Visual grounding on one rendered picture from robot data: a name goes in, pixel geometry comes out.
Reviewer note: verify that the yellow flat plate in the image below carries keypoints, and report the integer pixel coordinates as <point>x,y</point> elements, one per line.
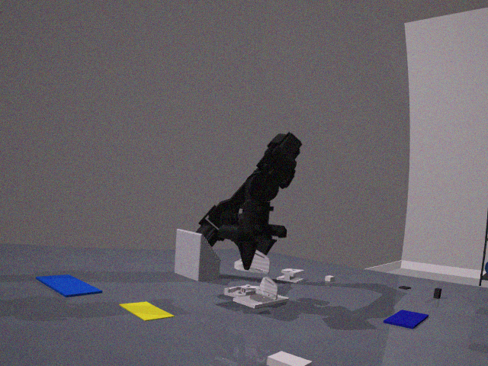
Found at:
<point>146,311</point>

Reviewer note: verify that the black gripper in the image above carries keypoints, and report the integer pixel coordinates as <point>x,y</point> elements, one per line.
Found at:
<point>255,233</point>

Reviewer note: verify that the blue flat rectangular plate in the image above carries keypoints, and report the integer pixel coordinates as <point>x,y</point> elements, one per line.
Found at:
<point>68,286</point>

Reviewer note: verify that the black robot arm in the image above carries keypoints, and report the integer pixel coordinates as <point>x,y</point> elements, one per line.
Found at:
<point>275,169</point>

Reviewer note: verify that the blue flat square plate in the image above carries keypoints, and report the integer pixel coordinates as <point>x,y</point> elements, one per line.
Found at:
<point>406,319</point>

